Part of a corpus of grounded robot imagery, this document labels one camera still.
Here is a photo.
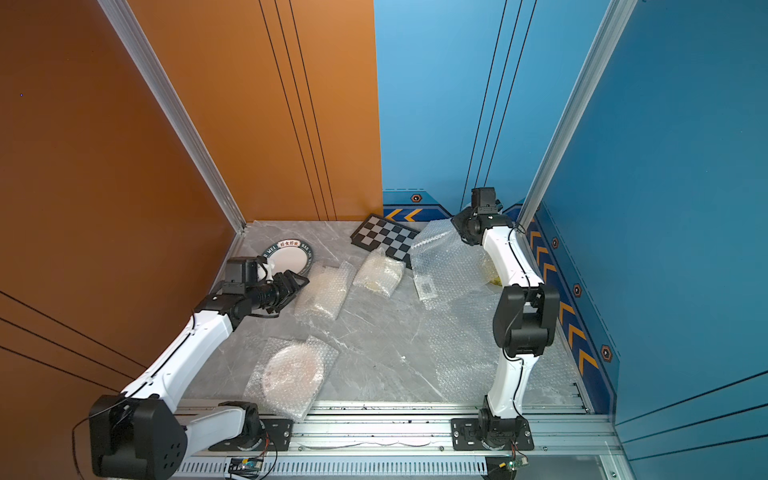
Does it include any aluminium front rail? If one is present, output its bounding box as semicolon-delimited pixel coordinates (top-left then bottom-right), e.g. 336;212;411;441
116;403;625;460

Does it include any left green circuit board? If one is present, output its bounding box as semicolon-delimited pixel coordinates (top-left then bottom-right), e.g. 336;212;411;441
226;457;264;479

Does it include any white vented cable duct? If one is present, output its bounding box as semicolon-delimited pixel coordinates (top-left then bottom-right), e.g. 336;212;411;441
173;456;487;479

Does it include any aluminium corner post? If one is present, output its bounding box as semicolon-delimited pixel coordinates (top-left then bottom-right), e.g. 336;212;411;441
517;0;637;231
98;0;246;234

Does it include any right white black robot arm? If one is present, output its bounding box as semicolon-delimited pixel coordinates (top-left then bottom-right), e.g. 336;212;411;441
451;187;560;453

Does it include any bubble white blue plate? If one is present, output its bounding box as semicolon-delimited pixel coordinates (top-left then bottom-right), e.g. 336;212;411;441
263;238;314;276

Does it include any black white checkerboard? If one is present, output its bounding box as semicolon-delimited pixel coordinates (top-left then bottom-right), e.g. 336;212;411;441
350;214;419;269

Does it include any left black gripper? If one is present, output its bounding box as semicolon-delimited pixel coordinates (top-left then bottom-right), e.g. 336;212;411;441
247;269;310;313

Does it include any green circuit board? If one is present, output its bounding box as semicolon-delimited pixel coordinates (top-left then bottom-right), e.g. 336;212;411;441
483;454;529;480
226;457;264;479

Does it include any bubble wrap of yellow plate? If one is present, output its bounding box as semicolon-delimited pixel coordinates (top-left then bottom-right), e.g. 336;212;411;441
421;296;585;412

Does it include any bubble wrapped plate far left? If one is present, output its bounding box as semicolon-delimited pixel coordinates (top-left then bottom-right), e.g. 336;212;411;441
295;261;356;321

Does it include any bubble wrap of green plate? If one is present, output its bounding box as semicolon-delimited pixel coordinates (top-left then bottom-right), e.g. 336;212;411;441
409;219;488;310

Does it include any left aluminium corner post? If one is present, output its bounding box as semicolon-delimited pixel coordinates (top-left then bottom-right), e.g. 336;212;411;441
98;0;246;234

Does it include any right green circuit board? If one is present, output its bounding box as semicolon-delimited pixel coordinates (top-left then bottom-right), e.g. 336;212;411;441
483;454;529;480

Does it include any yellow dinner plate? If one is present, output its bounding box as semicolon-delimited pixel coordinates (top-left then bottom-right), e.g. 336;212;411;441
480;253;502;286

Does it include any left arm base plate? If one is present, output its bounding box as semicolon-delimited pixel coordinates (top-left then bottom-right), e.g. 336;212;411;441
208;418;294;453

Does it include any right aluminium corner post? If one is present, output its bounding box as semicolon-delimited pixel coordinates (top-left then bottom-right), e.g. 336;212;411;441
517;0;637;231

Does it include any bubble wrapped pink plate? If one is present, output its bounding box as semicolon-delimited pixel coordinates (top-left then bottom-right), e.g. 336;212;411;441
243;336;339;421

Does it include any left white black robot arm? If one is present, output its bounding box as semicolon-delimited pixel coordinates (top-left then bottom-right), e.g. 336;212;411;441
85;256;310;479

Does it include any bubble wrapped item far centre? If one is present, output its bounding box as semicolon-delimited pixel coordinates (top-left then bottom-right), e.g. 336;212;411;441
353;247;406;298

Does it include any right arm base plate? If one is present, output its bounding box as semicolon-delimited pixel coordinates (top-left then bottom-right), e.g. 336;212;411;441
450;416;535;452

